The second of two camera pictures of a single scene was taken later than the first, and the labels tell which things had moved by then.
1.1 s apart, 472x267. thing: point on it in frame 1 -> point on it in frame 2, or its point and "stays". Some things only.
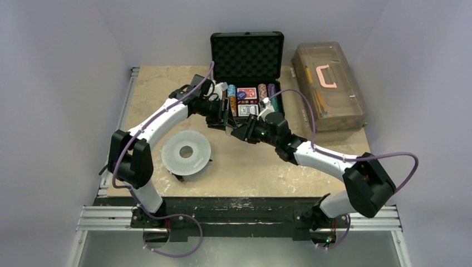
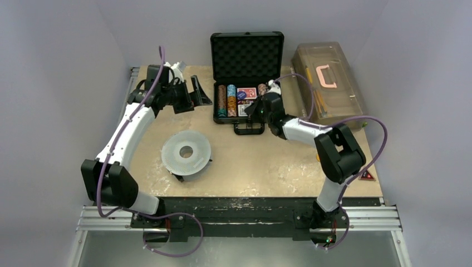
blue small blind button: x=241 y=95 stays
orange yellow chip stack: x=232 y=102 stays
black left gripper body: x=212 y=110 -> x=177 y=95
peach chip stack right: x=262 y=92 stays
